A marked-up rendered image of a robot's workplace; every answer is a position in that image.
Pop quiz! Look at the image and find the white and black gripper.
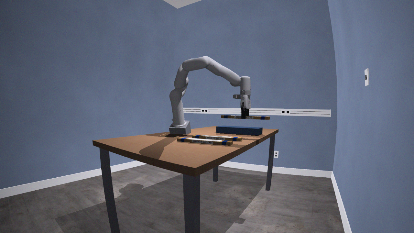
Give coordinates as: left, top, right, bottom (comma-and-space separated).
240, 94, 251, 119

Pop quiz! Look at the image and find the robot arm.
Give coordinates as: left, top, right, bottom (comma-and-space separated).
169, 56, 251, 127

